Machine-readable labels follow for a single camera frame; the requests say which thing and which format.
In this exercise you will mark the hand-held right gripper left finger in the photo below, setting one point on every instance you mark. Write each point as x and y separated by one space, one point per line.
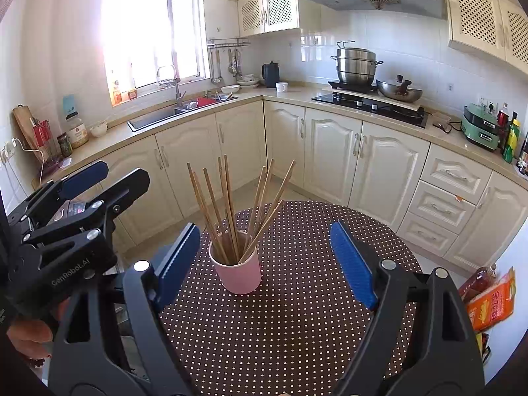
177 264

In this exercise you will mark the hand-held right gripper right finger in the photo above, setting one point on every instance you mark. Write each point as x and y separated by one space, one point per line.
354 264

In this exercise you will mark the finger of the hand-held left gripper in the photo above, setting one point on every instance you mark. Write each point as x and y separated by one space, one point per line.
84 177
123 192

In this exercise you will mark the pink cup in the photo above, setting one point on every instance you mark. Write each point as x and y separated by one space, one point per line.
239 276

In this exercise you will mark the bundle of wooden chopsticks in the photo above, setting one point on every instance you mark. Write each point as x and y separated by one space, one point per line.
227 198

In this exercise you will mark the hanging steel utensils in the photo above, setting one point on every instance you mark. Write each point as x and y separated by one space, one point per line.
234 66

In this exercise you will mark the person's left hand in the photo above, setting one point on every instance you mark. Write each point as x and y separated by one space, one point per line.
31 336

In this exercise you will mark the silver electric appliance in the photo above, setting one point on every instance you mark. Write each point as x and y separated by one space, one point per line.
74 210

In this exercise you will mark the small dark jar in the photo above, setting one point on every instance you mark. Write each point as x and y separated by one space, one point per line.
64 146

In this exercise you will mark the large jar with white label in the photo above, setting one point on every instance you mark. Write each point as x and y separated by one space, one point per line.
77 134

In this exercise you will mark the white bowl beside jar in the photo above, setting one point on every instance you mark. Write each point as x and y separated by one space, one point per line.
98 130

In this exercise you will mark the blue packet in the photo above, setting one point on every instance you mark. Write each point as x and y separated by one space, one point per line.
70 105

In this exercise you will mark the steel kitchen sink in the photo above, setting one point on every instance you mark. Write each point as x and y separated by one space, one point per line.
152 121

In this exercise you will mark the wooden cutting board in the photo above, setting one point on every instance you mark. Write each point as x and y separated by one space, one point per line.
24 128

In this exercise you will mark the orange bottle on sill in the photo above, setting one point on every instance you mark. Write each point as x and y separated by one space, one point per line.
116 93

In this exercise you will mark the round polka-dot table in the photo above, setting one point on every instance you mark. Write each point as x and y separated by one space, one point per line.
288 338

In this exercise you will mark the steel faucet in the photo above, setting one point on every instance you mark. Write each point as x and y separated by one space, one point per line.
178 95

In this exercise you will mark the red item in sink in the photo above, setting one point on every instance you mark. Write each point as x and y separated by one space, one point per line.
205 102

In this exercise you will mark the cooking oil bottle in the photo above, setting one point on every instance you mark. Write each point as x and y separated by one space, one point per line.
478 280

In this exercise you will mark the orange food packet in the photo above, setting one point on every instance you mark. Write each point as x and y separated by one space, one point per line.
493 303

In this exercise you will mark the hanging steel ladle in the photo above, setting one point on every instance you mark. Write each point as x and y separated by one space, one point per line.
216 77

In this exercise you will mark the white bowl by sink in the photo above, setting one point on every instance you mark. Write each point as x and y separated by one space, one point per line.
230 89

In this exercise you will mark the black cooktop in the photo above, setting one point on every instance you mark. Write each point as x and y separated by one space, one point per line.
396 116

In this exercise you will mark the kitchen window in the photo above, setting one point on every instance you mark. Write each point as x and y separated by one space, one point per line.
144 29

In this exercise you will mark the stacked white dishes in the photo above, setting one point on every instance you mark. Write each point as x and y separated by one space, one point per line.
248 81

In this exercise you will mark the pale board under pots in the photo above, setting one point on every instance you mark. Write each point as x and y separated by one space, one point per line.
408 106

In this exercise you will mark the beige kitchen countertop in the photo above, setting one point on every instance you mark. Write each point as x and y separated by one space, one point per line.
305 95

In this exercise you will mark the steel wok with lid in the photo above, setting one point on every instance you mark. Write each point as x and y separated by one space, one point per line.
398 93

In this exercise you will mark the green electric cooker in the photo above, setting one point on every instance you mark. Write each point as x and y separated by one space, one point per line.
478 132

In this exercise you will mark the black electric kettle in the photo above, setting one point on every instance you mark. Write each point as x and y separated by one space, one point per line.
271 76

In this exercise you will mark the small white cup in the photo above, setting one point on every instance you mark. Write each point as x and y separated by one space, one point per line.
281 87

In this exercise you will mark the stainless steel steamer pot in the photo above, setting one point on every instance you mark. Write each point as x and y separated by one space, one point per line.
357 68

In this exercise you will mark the yellow green bottle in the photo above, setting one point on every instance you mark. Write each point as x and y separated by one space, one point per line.
511 140

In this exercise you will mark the dark bottle with red cap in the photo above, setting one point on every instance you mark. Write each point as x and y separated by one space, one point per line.
502 128

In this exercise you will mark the dark sauce bottle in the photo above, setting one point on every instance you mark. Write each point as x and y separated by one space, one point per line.
523 154

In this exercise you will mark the small lattice door cabinet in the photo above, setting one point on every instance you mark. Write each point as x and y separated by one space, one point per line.
251 16

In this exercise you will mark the wide lattice door cabinet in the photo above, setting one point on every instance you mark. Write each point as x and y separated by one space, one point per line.
474 12

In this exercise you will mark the wall socket with white charger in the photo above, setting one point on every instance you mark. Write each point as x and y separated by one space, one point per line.
10 148

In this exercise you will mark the wall utensil rail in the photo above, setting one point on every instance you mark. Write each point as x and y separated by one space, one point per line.
229 43

